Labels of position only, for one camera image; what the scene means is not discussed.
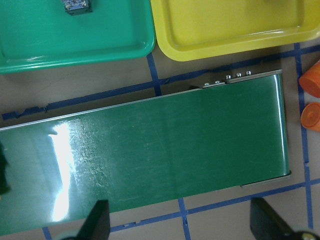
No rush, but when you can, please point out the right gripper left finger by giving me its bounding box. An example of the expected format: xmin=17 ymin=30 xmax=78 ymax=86
xmin=76 ymin=200 xmax=111 ymax=240

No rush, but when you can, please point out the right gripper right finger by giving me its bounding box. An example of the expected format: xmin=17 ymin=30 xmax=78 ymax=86
xmin=249 ymin=197 xmax=295 ymax=240

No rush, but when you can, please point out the plain orange cylinder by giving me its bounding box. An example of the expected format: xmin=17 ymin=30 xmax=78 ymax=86
xmin=300 ymin=102 xmax=320 ymax=132

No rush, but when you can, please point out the orange cylinder with 4680 print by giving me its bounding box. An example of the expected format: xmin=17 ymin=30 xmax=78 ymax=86
xmin=298 ymin=60 xmax=320 ymax=98

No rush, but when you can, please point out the green mushroom push button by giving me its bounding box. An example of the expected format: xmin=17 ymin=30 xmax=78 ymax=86
xmin=61 ymin=0 xmax=92 ymax=16

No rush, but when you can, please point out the green conveyor belt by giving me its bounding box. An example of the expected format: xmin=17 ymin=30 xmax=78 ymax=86
xmin=0 ymin=70 xmax=290 ymax=235

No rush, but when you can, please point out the green plastic tray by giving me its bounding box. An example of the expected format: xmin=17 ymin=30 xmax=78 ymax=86
xmin=0 ymin=0 xmax=156 ymax=74

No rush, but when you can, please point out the yellow plastic tray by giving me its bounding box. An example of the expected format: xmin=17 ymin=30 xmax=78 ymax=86
xmin=151 ymin=0 xmax=320 ymax=62

